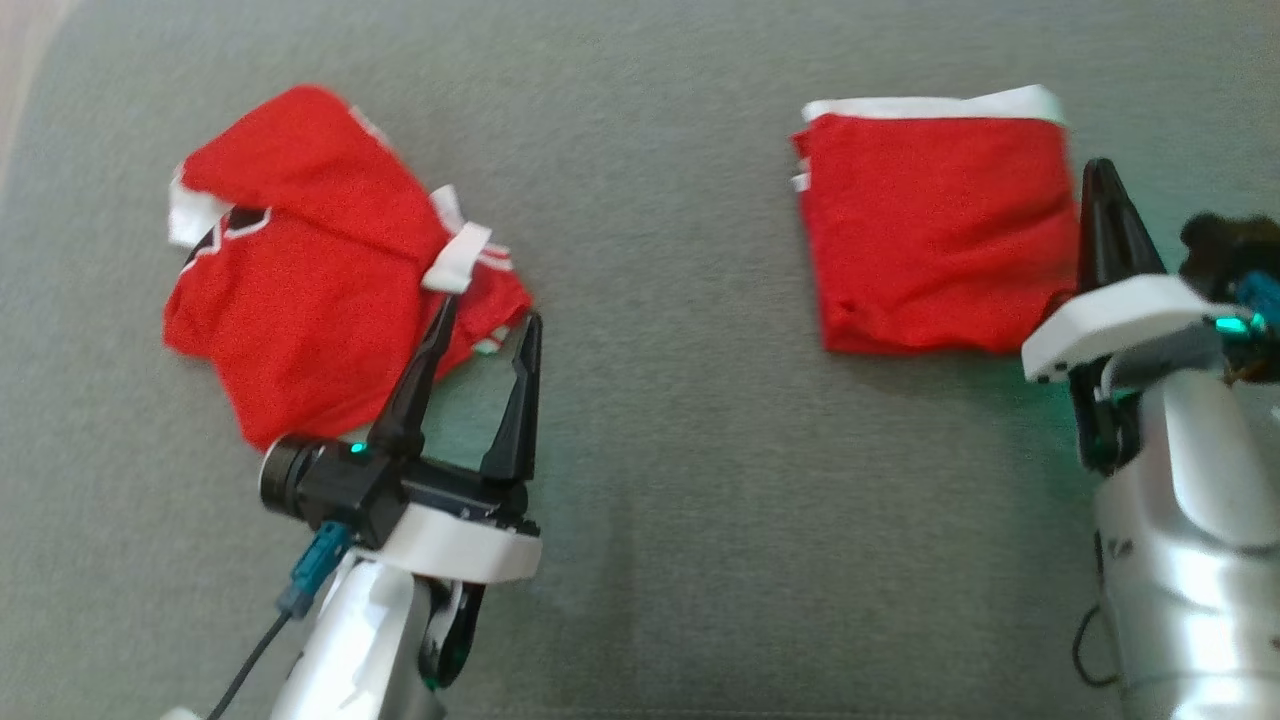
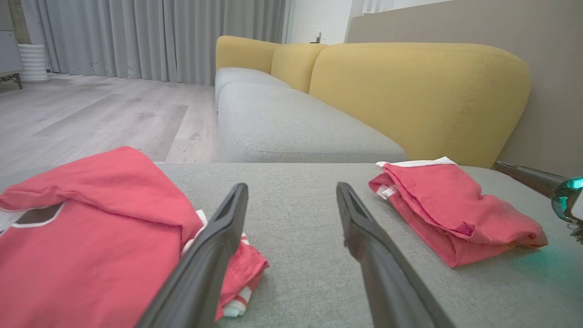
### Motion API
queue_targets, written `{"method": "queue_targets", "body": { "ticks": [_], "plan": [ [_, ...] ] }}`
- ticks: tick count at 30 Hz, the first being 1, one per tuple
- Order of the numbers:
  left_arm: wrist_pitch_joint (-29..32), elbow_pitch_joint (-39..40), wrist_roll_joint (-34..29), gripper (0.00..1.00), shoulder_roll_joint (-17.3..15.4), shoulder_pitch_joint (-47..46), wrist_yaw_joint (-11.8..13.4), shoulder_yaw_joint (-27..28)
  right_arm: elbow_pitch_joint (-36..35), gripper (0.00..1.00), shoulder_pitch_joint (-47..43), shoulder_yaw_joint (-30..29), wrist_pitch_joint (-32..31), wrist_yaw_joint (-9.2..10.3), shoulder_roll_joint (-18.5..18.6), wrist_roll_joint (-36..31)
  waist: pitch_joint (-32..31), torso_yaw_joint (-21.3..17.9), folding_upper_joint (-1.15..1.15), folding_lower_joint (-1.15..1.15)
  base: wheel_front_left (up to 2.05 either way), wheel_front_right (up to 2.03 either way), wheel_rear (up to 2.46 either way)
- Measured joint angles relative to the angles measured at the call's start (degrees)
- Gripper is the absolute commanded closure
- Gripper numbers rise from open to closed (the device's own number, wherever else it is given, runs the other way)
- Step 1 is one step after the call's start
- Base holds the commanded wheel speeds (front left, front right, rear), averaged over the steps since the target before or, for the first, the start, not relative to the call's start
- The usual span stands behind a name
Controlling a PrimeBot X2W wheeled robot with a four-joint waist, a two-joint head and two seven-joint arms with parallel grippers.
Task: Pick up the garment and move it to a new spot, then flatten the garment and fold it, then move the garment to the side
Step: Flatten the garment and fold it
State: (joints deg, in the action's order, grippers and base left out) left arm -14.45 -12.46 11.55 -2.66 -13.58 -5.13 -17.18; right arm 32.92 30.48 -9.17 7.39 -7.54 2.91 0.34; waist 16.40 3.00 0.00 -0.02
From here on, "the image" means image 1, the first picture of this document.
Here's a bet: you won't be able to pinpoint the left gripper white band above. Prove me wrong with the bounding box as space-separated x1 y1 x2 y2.
370 295 544 691

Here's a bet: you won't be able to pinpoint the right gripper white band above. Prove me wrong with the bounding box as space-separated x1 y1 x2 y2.
1022 158 1241 473

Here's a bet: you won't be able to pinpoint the red shorts with white stripe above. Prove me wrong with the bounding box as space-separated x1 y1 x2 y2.
790 85 1087 357

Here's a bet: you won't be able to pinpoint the red basketball jersey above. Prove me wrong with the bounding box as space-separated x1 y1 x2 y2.
163 83 534 451

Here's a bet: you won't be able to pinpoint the right camera cable blue connector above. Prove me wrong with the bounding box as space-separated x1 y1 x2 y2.
1215 272 1280 383

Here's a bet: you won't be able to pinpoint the camera cable blue connector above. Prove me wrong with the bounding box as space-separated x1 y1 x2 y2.
205 522 353 720
1215 272 1280 383

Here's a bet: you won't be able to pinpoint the left camera cable blue connector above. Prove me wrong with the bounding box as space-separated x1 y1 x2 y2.
205 522 353 720

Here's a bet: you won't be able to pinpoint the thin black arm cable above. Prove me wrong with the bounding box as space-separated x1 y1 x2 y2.
1072 600 1123 691

